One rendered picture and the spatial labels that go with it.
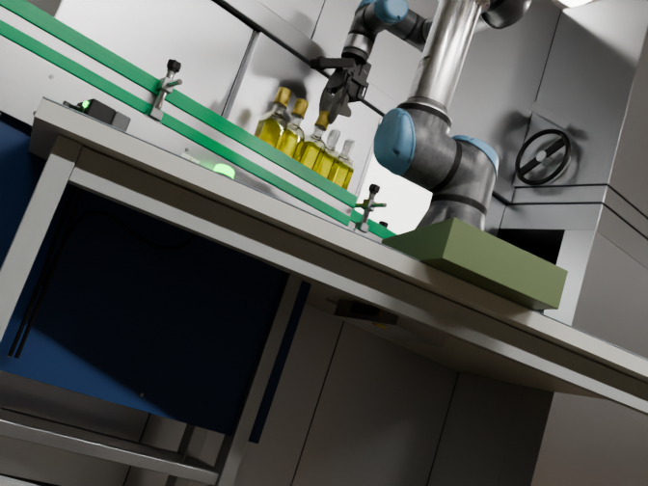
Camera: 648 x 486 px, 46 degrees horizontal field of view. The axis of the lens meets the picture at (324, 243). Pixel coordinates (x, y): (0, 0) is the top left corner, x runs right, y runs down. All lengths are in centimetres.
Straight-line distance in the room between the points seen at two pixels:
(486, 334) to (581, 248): 106
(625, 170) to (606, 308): 46
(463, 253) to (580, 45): 171
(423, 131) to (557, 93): 146
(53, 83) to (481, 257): 84
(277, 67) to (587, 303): 120
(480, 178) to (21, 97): 87
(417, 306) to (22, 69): 83
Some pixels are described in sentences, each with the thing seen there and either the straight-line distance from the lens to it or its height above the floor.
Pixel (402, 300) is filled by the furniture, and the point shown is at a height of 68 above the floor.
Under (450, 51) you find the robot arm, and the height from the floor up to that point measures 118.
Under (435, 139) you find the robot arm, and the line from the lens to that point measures 150.
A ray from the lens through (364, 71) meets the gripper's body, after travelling 208.
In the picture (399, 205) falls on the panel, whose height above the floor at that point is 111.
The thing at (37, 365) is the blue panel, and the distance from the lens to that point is 153.
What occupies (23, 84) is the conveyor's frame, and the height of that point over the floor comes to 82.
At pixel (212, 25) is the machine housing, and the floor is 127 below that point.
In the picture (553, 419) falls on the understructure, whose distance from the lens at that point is 244.
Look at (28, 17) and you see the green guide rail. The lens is 154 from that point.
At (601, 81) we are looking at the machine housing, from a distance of 282.
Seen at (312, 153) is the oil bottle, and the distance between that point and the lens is 194.
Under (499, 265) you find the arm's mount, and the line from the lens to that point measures 140.
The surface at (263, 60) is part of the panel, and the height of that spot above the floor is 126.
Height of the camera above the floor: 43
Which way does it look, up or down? 12 degrees up
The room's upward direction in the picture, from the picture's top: 18 degrees clockwise
